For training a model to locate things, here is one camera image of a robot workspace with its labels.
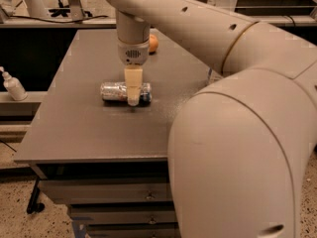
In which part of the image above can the black cable on rail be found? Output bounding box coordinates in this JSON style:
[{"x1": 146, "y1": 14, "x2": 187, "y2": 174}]
[{"x1": 9, "y1": 14, "x2": 110, "y2": 25}]

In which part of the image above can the blue silver redbull can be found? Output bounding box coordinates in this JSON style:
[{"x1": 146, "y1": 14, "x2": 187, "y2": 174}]
[{"x1": 100, "y1": 82, "x2": 152, "y2": 106}]

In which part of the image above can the grey drawer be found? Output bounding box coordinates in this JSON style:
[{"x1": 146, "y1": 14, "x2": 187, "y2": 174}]
[
  {"x1": 86, "y1": 223, "x2": 181, "y2": 238},
  {"x1": 39, "y1": 177, "x2": 172, "y2": 204},
  {"x1": 68, "y1": 203, "x2": 176, "y2": 225}
]

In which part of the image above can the black caster wheel leg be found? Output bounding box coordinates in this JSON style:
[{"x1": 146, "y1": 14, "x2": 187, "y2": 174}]
[{"x1": 27, "y1": 178, "x2": 45, "y2": 214}]

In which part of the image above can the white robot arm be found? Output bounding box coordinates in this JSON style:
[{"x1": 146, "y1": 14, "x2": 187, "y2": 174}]
[{"x1": 106, "y1": 0, "x2": 317, "y2": 238}]

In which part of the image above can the grey drawer cabinet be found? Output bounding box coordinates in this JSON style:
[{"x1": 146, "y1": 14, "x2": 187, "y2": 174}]
[{"x1": 13, "y1": 27, "x2": 219, "y2": 238}]

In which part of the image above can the orange fruit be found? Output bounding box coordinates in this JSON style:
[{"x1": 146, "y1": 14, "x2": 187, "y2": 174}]
[{"x1": 149, "y1": 34, "x2": 159, "y2": 54}]

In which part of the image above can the top grey drawer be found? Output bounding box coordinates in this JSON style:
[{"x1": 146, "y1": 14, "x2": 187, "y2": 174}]
[{"x1": 39, "y1": 177, "x2": 172, "y2": 204}]

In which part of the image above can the left grey metal post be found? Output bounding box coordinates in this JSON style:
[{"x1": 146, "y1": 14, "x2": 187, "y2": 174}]
[{"x1": 67, "y1": 0, "x2": 85, "y2": 21}]

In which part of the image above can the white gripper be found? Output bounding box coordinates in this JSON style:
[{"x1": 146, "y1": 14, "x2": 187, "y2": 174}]
[{"x1": 118, "y1": 41, "x2": 150, "y2": 106}]

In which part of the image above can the bottom grey drawer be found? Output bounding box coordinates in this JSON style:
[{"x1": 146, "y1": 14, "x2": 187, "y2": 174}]
[{"x1": 86, "y1": 223, "x2": 181, "y2": 238}]

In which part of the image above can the white pump dispenser bottle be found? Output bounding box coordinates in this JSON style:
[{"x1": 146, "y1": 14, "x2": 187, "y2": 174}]
[{"x1": 0, "y1": 66, "x2": 28, "y2": 101}]

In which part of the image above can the clear plastic water bottle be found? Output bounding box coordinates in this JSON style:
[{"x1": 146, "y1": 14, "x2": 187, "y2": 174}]
[{"x1": 207, "y1": 67, "x2": 213, "y2": 84}]

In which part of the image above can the middle grey drawer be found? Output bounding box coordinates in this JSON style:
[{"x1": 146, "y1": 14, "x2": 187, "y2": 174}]
[{"x1": 68, "y1": 203, "x2": 176, "y2": 225}]

